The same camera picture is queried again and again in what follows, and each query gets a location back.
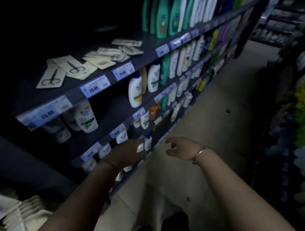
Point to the person's right hand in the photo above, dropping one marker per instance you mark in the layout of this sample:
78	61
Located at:
185	148

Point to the person's left hand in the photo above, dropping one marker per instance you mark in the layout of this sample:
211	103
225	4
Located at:
124	154

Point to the person's right thumb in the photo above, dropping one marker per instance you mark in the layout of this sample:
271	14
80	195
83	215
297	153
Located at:
171	153

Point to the person's left fingers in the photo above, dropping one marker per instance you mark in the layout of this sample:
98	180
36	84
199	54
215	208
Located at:
140	156

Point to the person's left forearm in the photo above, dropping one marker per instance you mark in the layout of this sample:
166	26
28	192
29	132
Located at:
85	200

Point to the person's right forearm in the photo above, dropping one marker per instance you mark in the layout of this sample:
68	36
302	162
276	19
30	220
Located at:
233	195

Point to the mini white bottle blue cap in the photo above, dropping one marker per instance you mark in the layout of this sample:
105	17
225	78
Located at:
148	143

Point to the white bottle blue print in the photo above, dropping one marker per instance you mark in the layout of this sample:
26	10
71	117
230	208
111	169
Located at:
122	137
104	151
89	165

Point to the small white bottle green label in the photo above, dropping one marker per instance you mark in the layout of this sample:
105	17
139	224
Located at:
144	121
136	123

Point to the orange bottle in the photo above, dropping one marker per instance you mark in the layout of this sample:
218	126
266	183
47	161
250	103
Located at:
154	111

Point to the dark grey shelving unit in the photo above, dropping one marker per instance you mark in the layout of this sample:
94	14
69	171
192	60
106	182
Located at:
114	111

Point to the cluster of small white bottles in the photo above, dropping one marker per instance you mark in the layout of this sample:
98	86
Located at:
178	91

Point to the group of yellow bottles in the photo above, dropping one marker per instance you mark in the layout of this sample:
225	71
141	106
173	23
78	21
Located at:
202	85

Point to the beige bottle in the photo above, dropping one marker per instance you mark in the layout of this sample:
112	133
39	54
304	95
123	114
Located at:
143	81

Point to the white bottle dim label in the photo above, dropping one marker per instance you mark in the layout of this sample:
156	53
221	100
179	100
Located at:
70	120
58	132

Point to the row of shelf price labels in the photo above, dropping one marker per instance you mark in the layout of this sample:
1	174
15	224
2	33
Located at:
95	86

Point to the teal green bottle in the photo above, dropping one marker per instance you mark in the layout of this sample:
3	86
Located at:
165	70

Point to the row of white pump bottles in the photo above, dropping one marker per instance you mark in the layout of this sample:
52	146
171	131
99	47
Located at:
182	59

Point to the pile of beige tool cards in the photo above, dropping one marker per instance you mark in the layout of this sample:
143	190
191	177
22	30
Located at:
76	67

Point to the yellow bottle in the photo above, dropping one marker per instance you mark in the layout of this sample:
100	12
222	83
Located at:
213	40

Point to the rack of colourful bath sponges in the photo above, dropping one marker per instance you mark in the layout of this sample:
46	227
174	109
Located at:
290	133

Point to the stack of white packets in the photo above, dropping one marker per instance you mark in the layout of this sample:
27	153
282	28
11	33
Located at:
21	214

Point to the group of pink purple bottles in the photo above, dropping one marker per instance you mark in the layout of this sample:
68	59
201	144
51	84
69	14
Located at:
225	31

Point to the row of teal bottles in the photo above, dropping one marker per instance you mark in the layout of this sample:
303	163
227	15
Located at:
163	19

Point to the row of tall white bottles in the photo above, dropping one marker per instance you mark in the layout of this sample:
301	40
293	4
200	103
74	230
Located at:
199	10

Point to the distant store shelf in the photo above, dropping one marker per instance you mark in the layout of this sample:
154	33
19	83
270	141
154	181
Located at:
278	26

